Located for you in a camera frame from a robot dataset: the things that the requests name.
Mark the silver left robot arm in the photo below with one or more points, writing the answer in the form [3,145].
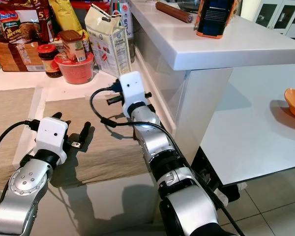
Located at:
[27,184]

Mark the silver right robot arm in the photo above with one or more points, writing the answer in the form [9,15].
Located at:
[167,152]

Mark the white paper flour bag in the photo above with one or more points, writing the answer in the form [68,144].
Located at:
[108,44]

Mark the red plastic bowl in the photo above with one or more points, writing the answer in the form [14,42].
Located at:
[76,73]

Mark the brown lidded spread tub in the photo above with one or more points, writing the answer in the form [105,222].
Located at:
[73,48]

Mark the dark jar with red lid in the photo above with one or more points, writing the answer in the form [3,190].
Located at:
[49,61]

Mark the white labelled drink bottle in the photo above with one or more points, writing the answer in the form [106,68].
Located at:
[125,19]

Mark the brown sliced bread pack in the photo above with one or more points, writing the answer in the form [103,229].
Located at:
[14,56]

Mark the red plastic container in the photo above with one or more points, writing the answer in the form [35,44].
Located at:
[93,5]

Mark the yellow snack bag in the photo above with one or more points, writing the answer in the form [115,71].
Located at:
[64,12]

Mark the brown wooden rolling pin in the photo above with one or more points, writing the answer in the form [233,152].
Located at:
[173,12]

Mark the red instant noodle multipack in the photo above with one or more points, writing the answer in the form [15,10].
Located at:
[19,22]

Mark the black table base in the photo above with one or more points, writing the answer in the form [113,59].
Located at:
[204,169]

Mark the black and orange appliance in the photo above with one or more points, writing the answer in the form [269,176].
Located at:
[216,17]

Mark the white raised counter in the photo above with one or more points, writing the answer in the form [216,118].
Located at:
[241,49]

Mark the white glass door cabinet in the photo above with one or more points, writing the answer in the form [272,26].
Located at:
[273,14]

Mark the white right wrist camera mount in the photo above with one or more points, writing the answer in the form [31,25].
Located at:
[133,91]

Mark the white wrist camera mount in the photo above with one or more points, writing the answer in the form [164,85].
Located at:
[133,91]
[53,135]

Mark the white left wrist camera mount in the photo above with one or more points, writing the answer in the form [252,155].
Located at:
[53,135]

